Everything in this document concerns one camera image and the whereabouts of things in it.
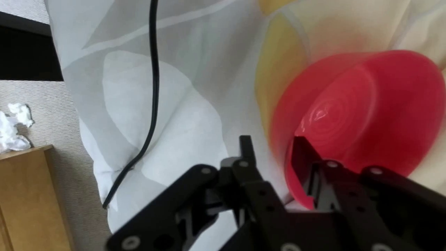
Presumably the grey yellow floral duvet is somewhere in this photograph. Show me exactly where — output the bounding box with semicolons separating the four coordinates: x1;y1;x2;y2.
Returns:
43;0;446;251

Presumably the light wooden dresser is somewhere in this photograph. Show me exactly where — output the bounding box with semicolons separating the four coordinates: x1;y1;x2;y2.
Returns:
0;144;75;251

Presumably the red plastic bowl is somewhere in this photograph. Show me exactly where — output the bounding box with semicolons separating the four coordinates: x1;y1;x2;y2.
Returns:
268;49;446;211

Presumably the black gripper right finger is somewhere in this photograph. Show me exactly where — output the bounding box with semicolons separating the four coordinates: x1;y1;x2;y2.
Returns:
289;135;446;251

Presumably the white crumpled tissue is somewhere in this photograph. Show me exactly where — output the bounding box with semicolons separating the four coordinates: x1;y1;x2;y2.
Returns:
0;102;36;153

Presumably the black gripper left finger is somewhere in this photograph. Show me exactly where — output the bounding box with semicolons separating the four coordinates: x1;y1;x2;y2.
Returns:
104;135;289;251

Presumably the black cable with plug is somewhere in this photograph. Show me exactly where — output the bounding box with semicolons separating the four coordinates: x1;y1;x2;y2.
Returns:
100;0;161;211

